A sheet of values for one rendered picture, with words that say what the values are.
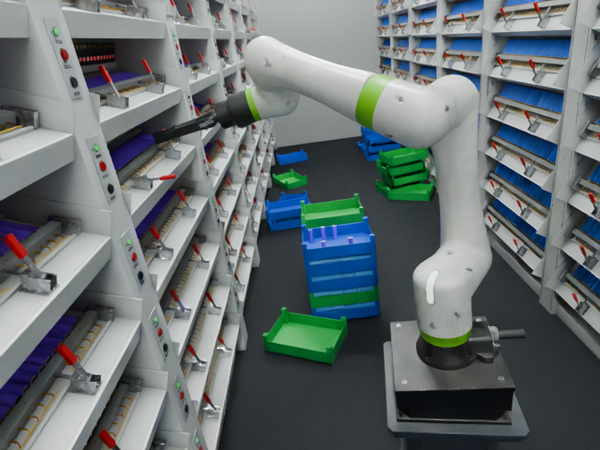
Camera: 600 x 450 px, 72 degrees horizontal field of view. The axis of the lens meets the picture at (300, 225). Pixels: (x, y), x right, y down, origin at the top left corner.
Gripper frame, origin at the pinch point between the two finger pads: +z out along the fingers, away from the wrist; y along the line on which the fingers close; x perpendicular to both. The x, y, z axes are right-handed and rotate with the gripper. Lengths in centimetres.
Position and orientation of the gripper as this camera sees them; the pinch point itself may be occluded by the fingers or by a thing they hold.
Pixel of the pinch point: (166, 134)
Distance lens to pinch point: 127.6
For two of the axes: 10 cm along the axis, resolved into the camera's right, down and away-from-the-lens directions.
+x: -3.1, -8.6, -4.0
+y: -0.1, -4.2, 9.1
